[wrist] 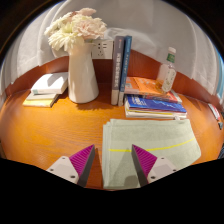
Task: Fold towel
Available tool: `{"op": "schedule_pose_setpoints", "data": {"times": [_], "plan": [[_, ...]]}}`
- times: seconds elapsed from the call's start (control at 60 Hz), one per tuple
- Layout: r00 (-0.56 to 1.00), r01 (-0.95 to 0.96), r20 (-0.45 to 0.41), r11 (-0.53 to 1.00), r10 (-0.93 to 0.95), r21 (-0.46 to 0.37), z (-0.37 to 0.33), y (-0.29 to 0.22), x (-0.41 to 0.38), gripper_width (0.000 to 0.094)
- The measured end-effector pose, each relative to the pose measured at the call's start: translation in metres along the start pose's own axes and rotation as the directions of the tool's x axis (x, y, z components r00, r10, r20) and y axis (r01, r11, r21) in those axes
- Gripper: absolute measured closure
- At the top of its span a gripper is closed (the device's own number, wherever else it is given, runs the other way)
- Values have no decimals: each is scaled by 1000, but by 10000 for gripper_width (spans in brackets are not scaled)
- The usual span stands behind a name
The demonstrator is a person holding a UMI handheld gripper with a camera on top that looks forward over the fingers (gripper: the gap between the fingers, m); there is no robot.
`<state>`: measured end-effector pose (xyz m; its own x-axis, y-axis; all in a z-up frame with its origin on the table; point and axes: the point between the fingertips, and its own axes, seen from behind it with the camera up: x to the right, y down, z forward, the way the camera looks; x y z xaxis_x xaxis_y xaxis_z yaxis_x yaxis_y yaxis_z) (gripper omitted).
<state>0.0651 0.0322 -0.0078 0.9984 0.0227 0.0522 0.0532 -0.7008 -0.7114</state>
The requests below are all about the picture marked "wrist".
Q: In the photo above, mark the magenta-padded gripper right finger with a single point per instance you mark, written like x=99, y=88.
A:
x=161, y=167

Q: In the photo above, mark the small dark object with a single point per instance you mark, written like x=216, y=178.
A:
x=220, y=125

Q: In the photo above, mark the window with frame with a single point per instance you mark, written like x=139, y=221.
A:
x=221, y=76

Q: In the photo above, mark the thin pale book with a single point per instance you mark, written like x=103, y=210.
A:
x=41, y=96

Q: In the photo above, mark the white curtain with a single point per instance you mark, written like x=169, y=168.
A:
x=160, y=26

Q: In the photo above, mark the clear plastic bottle green label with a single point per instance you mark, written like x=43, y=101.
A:
x=167, y=75

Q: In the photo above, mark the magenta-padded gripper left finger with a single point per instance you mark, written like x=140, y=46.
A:
x=63, y=168

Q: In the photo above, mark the flat yellow book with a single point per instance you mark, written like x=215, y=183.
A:
x=38, y=103

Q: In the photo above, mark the red booklet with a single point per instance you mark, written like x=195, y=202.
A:
x=214, y=111

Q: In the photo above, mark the white and pink flower bouquet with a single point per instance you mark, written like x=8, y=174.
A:
x=75, y=30

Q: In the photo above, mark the flat blue book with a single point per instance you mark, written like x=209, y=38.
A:
x=153, y=104

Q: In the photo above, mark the white wall socket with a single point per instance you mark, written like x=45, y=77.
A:
x=103, y=50

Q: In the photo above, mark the grey-green towel with yellow stripe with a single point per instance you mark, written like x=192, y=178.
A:
x=160, y=136

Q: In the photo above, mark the flat white book under stack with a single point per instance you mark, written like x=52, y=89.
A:
x=150, y=115

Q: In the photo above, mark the flat orange book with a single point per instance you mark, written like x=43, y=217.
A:
x=143, y=86

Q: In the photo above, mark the thick white book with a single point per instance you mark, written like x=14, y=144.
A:
x=50, y=83

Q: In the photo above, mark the flat red book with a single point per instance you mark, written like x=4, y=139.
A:
x=168, y=97

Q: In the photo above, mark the upright grey book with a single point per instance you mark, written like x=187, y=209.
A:
x=116, y=66

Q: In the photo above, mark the white ceramic vase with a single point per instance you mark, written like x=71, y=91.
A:
x=82, y=80

